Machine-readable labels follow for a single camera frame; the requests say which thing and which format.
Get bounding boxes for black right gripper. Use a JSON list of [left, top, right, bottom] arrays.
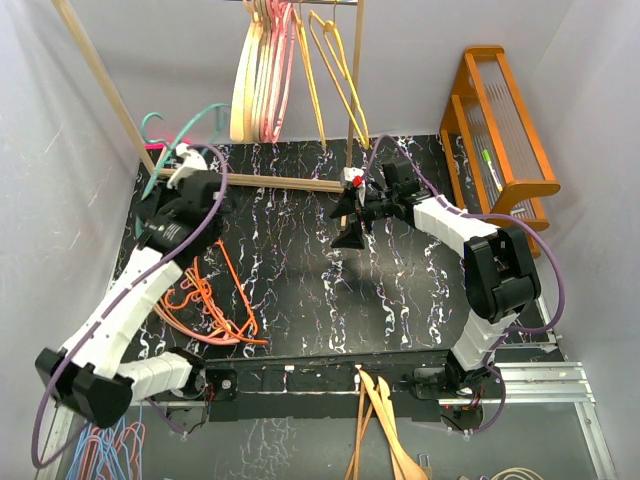
[[329, 189, 398, 249]]

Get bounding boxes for orange thin hanger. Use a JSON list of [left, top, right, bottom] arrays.
[[156, 240, 268, 346]]

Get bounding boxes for teal thin hanger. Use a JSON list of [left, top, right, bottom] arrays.
[[140, 103, 231, 200]]

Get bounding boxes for yellow velvet hanger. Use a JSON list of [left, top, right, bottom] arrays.
[[294, 1, 327, 148], [308, 10, 370, 149]]

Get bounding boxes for pink plastic hanger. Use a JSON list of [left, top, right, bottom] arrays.
[[261, 1, 291, 143], [277, 2, 296, 137]]

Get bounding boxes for pink wavy wire hanger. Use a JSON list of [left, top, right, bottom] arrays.
[[153, 303, 240, 346]]

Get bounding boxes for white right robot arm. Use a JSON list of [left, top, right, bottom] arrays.
[[330, 159, 541, 397]]

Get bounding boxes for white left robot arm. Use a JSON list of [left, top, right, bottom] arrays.
[[35, 169, 228, 428]]

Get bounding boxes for wooden hangers on floor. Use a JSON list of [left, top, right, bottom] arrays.
[[344, 368, 433, 480]]

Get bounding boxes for green white marker pen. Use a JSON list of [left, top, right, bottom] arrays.
[[481, 149, 503, 193]]

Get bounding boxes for orange wooden shelf rack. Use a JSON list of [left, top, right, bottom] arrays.
[[439, 46, 560, 232]]

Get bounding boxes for metal hanging rod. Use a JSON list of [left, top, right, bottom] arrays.
[[287, 0, 359, 6]]

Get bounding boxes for wooden clothes rack frame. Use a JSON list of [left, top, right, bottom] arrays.
[[53, 1, 369, 181]]

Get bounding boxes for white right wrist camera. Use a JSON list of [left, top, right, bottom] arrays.
[[340, 167, 365, 189]]

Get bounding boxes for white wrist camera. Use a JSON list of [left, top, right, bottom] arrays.
[[166, 143, 207, 190], [340, 167, 365, 189]]

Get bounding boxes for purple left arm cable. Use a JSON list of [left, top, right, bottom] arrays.
[[30, 143, 230, 470]]

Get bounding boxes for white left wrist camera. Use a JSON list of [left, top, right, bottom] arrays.
[[166, 143, 207, 190]]

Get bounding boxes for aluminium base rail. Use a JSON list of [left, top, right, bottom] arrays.
[[439, 362, 596, 404]]

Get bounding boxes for blue wire hangers pile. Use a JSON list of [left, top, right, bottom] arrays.
[[64, 417, 146, 480]]

